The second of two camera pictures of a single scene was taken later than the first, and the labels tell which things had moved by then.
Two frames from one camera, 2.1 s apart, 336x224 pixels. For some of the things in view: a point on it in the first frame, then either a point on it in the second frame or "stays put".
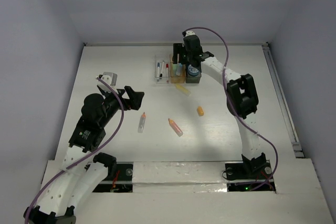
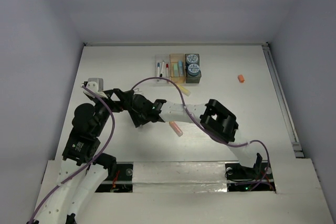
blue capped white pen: (158, 68) stays put
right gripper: (178, 48) -> (138, 119)
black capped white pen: (160, 74) stays put
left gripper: (135, 97) stays put
